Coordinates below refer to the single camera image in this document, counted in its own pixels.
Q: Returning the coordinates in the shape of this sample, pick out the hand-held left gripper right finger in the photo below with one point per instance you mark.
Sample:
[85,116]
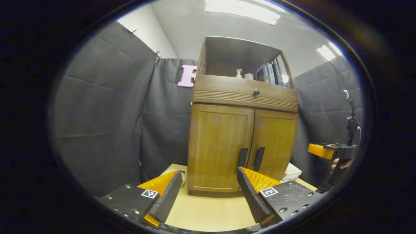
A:
[252,195]

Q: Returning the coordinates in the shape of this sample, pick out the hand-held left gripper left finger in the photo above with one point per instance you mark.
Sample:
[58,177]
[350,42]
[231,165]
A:
[167,200]

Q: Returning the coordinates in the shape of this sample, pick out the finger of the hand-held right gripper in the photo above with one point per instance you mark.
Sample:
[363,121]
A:
[317,150]

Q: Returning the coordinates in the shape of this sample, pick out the wooden cabinet door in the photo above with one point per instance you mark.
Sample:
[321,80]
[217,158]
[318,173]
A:
[276,139]
[217,146]

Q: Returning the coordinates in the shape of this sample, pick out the wooden double-door shoe cabinet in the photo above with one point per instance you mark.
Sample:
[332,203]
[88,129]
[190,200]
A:
[224,66]

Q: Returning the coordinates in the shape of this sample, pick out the wooden cabinet drawer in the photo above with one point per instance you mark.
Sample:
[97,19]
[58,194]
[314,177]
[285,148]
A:
[224,91]

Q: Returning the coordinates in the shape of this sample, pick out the dark navy book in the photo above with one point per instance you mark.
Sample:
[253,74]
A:
[277,73]

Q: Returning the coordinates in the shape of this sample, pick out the light grey book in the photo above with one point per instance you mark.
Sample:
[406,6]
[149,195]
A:
[271,73]

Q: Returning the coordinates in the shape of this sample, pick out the blue-grey book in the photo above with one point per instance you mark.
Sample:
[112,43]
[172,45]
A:
[261,74]

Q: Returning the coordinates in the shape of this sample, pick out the small ceiling light panel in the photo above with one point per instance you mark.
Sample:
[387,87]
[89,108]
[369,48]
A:
[326,52]

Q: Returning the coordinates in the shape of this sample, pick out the small white jar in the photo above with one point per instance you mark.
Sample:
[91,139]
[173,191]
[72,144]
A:
[249,76]

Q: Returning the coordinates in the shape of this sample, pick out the white pump dispenser bottle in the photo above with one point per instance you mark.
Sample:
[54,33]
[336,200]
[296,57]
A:
[239,73]

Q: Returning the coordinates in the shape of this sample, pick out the black backdrop cloth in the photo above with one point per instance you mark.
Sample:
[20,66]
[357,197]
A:
[97,113]

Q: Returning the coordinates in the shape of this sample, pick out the large ceiling light panel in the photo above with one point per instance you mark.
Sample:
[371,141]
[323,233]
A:
[240,9]

